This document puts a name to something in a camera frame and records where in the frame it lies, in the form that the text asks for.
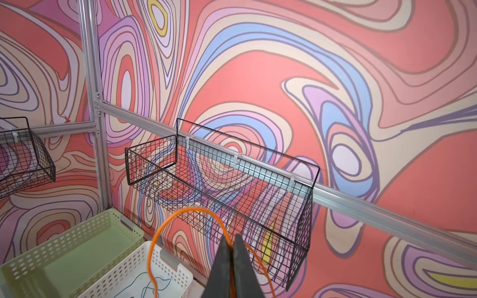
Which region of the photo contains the white plastic basket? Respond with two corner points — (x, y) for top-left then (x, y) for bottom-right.
(79, 241), (193, 298)

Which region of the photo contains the black wire basket wall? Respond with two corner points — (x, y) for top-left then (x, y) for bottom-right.
(125, 119), (320, 289)
(1, 117), (56, 199)

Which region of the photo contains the black wire basket back wall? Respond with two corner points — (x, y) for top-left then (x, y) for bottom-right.
(125, 119), (320, 289)

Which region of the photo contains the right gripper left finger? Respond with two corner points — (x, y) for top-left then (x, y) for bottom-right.
(201, 237), (234, 298)

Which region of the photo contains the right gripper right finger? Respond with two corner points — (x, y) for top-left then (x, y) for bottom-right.
(232, 234), (264, 298)

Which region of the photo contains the left green plastic basket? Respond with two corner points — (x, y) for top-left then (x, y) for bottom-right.
(1, 208), (144, 298)

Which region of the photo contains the orange cable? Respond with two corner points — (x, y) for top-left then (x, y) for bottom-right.
(146, 207), (277, 298)

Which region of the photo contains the black wire basket left wall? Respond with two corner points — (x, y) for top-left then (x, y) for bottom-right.
(1, 117), (56, 199)

